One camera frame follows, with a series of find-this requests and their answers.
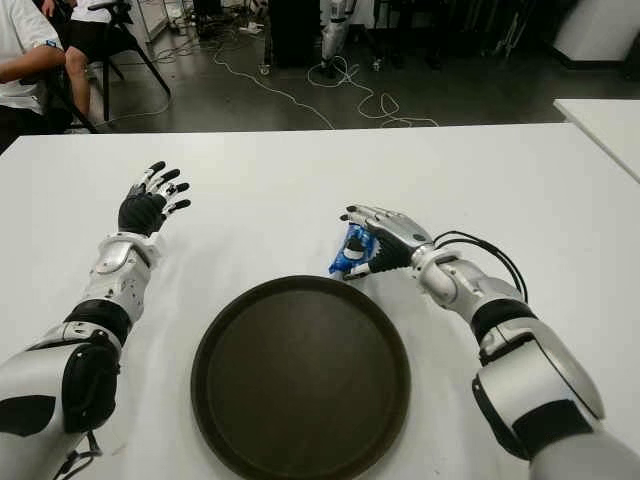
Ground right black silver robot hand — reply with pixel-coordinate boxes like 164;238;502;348
338;203;435;280

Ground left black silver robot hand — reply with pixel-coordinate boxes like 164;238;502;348
117;160;193;237

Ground blue Oreo cookie packet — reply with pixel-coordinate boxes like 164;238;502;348
327;222;376;279

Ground black folding chair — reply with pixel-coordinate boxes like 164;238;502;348
87;0;172;126
42;64;100;135

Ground seated person in black shorts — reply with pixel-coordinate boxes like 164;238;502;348
42;0;101;131

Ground round dark brown tray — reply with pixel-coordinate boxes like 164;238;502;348
189;274;412;480

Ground black wheeled stand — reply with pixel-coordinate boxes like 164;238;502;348
357;22;389;72

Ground white cabinet panel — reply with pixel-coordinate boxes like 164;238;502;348
133;0;171;44

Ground seated person in white shirt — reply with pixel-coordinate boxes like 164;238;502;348
0;0;67;151

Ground silver humanoid robot legs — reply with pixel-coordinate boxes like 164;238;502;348
319;0;357;79

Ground black cabinet on casters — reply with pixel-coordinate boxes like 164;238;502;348
268;0;324;77

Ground metal folding rods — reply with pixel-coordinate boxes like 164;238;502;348
492;9;522;59

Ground white neighbouring table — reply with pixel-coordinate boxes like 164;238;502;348
552;98;640;184

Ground white curved pillar base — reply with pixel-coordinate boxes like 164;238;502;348
551;0;640;69

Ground black cable bundle right arm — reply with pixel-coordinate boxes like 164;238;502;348
432;229;530;304

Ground white cable on floor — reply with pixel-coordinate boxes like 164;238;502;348
213;39;441;130

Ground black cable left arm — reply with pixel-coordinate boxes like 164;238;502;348
52;429;104;480

